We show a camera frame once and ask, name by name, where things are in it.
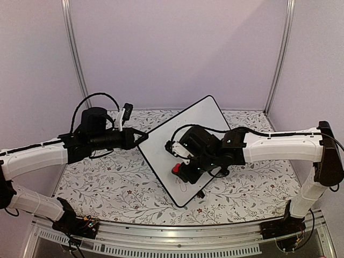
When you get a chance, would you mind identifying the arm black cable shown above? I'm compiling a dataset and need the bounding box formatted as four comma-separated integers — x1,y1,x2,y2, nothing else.
70,92,120,134
168,123,344,151

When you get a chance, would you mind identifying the white dry-erase whiteboard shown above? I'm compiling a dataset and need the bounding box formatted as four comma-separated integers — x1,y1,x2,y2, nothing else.
139,95,230,207

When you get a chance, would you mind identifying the aluminium front rail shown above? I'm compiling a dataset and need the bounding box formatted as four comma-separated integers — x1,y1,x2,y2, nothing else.
25,209,339,257

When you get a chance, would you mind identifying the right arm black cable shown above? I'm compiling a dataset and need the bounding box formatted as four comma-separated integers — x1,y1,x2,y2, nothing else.
168,123,344,151

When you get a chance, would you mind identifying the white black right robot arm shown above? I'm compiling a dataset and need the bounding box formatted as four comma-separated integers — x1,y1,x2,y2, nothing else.
171,121,343,234

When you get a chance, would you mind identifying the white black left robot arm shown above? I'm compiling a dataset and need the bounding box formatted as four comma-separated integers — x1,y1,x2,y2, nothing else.
1,103,148,233

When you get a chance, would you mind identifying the left aluminium frame post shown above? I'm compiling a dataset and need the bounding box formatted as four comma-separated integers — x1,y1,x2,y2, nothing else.
61,0,89,97

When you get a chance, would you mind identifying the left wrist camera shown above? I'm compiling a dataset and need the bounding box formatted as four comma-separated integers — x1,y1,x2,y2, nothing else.
114,103,133,131

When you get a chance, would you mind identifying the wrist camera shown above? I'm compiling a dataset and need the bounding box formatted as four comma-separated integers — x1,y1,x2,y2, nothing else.
114,103,133,131
165,140,193,164

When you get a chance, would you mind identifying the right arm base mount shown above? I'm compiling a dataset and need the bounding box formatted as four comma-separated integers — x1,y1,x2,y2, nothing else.
259,201,306,239

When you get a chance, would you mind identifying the right aluminium frame post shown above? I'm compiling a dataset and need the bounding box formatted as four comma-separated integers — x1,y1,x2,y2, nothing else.
264,0,296,116

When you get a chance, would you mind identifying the floral patterned table mat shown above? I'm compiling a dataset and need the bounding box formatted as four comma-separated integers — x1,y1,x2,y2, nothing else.
52,109,307,226

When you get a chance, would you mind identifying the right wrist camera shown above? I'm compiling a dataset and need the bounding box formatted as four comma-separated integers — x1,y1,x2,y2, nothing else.
165,140,193,164

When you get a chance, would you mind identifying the red black whiteboard eraser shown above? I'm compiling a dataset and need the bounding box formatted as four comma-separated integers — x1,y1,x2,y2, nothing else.
171,163,181,175

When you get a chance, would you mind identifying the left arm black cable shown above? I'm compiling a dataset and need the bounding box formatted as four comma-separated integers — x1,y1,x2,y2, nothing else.
70,92,120,134

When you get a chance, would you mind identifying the aluminium frame post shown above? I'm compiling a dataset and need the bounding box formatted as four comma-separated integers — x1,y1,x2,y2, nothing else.
264,0,296,116
61,0,89,97

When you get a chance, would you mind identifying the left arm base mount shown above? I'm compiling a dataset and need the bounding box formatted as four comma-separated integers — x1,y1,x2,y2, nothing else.
52,197,99,239

